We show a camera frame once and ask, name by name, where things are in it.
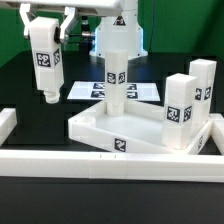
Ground white left fence block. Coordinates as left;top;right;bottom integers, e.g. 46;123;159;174
0;108;17;146

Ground white marker base plate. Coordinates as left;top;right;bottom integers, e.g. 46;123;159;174
68;81;160;102

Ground white right fence block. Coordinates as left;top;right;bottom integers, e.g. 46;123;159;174
210;114;224;156

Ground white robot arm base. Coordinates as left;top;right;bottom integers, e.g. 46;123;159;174
90;0;148;61

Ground white front fence bar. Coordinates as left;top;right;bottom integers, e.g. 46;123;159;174
0;150;224;183

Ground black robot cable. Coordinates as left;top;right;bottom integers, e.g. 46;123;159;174
71;14;98;39

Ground white desk top tray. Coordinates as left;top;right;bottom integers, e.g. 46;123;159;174
68;100;212;154

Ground white fence block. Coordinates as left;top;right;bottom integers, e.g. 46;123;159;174
210;114;224;156
0;108;17;146

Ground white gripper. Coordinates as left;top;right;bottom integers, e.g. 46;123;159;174
0;0;124;44

